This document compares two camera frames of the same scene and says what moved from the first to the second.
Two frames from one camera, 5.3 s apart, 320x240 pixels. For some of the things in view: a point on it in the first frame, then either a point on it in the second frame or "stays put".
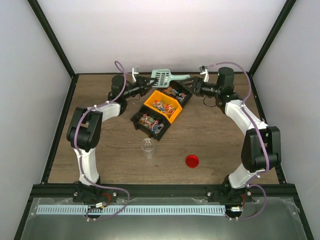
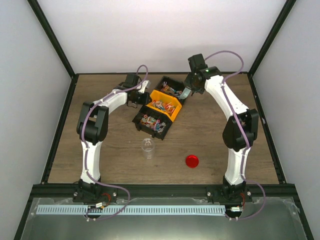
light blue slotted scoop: x=164 y=77 → x=184 y=94
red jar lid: x=192 y=161 stays put
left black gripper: x=143 y=87 → x=146 y=100
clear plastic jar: x=148 y=144 stays put
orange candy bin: x=168 y=105 stays put
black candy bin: x=182 y=89 stays put
